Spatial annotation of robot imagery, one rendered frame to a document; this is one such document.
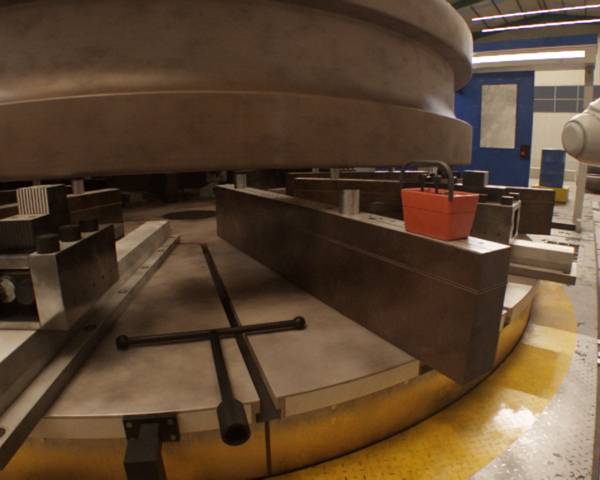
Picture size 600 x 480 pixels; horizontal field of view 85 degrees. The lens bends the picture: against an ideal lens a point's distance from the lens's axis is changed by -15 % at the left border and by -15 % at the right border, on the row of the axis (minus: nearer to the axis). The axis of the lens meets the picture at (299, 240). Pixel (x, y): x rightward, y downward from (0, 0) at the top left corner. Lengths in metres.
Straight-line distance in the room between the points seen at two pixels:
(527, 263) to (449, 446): 1.18
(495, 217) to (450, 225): 1.09
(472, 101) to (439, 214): 5.54
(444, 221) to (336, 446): 0.74
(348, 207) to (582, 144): 0.85
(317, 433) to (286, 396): 0.21
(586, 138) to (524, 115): 5.47
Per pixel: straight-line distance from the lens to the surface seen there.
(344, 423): 1.22
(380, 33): 1.93
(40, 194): 1.32
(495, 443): 1.46
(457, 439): 1.43
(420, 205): 1.10
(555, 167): 9.91
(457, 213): 1.06
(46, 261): 1.10
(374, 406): 1.25
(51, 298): 1.13
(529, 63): 6.31
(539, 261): 2.22
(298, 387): 1.05
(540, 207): 3.44
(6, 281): 1.28
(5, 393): 1.07
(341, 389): 1.09
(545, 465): 1.44
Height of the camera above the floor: 0.91
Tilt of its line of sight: 13 degrees down
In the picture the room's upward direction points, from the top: straight up
